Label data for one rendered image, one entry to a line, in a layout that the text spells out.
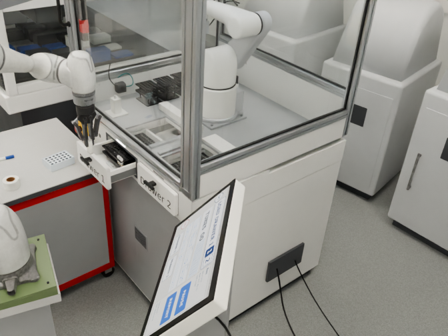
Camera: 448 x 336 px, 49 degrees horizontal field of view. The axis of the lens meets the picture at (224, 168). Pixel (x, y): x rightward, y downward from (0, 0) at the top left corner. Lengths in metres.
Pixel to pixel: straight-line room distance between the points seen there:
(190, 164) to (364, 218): 1.97
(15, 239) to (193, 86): 0.77
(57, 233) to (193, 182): 0.93
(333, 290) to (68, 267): 1.48
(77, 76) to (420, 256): 2.37
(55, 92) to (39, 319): 1.44
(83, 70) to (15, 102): 1.00
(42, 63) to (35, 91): 0.92
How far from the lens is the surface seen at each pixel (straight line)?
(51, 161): 2.48
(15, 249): 1.77
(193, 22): 1.59
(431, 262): 3.38
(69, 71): 2.00
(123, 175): 2.21
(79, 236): 2.62
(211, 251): 1.37
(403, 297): 3.08
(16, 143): 2.74
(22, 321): 1.97
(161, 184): 2.03
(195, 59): 1.62
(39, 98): 2.96
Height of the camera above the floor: 2.09
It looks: 33 degrees down
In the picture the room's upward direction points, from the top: 4 degrees clockwise
